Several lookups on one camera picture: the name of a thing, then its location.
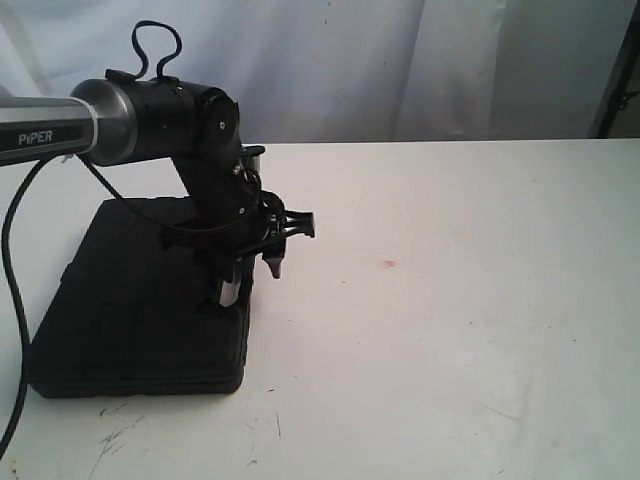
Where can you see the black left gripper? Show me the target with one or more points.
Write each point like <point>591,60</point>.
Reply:
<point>248,234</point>

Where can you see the black plastic tool case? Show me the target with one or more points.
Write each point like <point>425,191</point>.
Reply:
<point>131,317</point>

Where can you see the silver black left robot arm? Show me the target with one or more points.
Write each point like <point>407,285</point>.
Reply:
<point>122,120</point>

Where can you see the white backdrop curtain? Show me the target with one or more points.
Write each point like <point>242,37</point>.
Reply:
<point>344,71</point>

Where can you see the dark metal stand pole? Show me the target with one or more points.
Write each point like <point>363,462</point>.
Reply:
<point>618,114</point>

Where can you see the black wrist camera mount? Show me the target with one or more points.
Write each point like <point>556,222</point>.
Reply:
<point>291,223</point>

